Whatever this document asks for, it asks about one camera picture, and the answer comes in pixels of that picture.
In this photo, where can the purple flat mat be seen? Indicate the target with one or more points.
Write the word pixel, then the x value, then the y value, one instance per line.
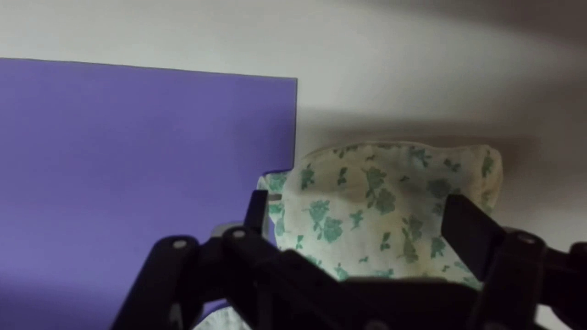
pixel 135 166

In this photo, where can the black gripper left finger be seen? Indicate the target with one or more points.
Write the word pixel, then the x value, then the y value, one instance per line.
pixel 185 287

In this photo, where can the floral green white cloth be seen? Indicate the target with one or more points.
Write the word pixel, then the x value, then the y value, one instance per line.
pixel 368 202

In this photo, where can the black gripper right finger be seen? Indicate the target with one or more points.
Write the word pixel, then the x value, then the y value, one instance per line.
pixel 515 268

